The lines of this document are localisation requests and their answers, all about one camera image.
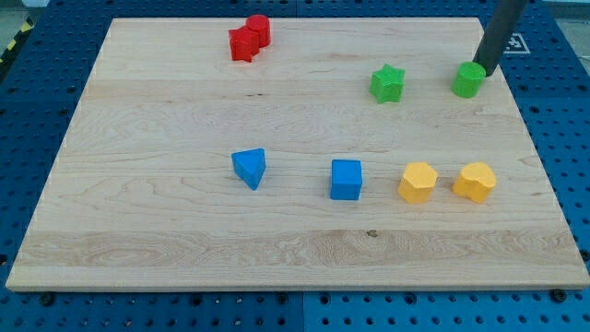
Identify black bolt front left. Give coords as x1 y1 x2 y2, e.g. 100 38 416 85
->
39 292 55 307

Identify black bolt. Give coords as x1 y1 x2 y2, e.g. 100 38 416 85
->
39 292 55 307
550 289 568 303

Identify yellow hexagon block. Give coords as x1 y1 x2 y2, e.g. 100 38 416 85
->
397 161 438 204

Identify white fiducial marker tag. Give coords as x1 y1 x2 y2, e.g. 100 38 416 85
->
504 32 530 54

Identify red star block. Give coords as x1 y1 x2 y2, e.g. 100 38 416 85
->
229 26 259 63

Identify green star block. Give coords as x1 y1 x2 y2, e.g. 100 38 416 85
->
369 64 406 104

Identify light wooden board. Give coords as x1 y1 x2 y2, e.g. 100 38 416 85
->
6 18 589 292

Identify red cylinder block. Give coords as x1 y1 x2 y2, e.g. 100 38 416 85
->
245 14 271 48

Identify yellow heart block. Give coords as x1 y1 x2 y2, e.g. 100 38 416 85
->
452 161 497 204

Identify black bolt front right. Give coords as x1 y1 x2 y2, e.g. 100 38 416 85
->
550 289 568 303

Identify blue triangle block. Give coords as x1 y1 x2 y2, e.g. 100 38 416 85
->
231 148 266 191

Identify blue cube block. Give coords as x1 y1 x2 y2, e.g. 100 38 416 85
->
330 160 363 200

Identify yellow black hazard tape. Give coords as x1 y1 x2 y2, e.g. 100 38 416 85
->
1 17 35 65

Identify green cylinder block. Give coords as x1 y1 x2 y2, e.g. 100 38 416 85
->
451 62 487 99

